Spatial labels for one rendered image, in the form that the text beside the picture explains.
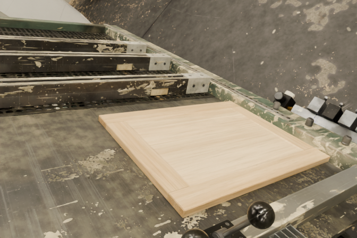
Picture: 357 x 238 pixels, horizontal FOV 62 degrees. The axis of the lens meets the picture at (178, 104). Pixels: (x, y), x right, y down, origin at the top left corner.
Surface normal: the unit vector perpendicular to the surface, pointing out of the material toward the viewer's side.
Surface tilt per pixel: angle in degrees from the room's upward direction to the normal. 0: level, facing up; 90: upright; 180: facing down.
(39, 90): 90
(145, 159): 58
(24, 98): 90
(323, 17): 0
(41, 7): 90
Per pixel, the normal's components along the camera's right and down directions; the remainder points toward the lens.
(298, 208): 0.18, -0.91
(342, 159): -0.80, 0.08
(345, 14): -0.59, -0.41
